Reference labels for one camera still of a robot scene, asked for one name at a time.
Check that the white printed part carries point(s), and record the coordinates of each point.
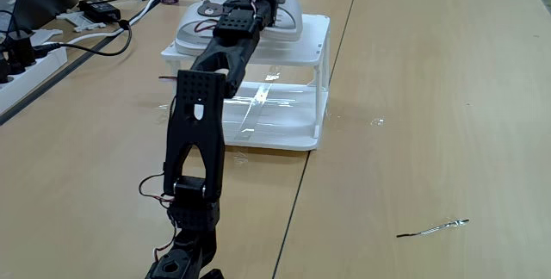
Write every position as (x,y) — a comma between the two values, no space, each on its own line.
(79,20)

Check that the white power strip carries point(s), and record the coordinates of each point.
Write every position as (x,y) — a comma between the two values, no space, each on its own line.
(34,76)

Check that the white bear slipper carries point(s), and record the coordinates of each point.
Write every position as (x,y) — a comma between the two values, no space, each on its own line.
(189,33)
(290,20)

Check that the flat white plastic piece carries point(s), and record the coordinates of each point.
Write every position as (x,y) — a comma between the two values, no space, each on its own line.
(47,35)

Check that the white two-tier box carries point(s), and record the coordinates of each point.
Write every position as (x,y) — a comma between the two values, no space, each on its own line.
(301,46)

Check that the black power plug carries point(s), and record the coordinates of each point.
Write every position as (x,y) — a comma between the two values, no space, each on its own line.
(20,48)

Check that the black power adapter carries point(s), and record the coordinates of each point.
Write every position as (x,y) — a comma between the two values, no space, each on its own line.
(100,10)

